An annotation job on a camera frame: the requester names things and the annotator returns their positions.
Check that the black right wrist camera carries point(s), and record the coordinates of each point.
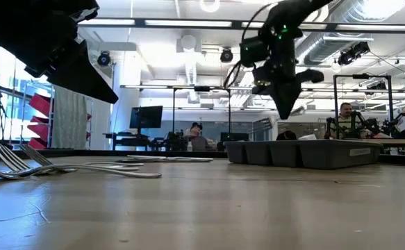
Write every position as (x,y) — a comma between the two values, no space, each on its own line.
(254,51)

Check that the silver ventilation duct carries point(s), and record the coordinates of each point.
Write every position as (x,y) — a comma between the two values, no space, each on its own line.
(327,45)

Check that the black beam with light strips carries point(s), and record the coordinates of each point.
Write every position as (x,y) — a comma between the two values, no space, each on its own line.
(292,26)

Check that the black gantry frame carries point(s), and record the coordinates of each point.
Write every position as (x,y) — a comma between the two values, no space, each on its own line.
(362,76)
(202,88)

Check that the grey plastic cutlery tray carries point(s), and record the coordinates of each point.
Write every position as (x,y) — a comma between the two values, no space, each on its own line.
(310,154)

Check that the black computer monitor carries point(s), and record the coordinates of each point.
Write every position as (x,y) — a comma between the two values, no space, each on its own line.
(146,117)

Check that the black desk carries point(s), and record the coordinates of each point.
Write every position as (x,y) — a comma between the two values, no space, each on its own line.
(129,140)

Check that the person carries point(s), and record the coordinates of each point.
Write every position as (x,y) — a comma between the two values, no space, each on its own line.
(197,140)
(344,118)

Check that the silver fork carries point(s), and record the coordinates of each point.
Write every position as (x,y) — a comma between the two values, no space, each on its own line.
(118,172)
(118,163)
(112,168)

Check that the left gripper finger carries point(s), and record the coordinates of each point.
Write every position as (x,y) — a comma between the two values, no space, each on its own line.
(84,80)

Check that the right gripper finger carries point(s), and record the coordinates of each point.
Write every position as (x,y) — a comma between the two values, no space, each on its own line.
(285,100)

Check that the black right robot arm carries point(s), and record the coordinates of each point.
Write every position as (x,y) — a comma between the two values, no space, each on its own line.
(292,10)

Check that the black spotlight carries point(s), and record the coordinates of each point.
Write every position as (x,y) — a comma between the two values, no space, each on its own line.
(226,55)
(353,53)
(103,59)

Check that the red storage bins rack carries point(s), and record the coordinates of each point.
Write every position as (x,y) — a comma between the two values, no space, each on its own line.
(40,104)

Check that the grey curtain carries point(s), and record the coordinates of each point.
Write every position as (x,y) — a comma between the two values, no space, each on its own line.
(70,118)

